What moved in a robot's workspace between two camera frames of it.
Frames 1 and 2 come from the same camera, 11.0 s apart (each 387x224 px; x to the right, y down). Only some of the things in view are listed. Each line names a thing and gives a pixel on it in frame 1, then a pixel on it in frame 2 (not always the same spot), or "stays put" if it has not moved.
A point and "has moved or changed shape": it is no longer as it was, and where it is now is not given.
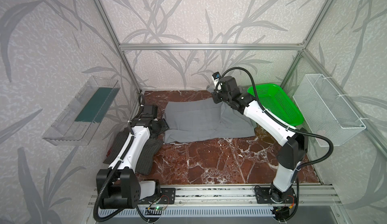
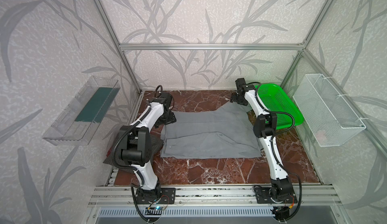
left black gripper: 163,125 to 169,117
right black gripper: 217,96 to 236,98
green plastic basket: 274,99 stays put
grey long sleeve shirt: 202,118 has moved or changed shape
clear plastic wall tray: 77,123 stays put
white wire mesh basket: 325,112 stays put
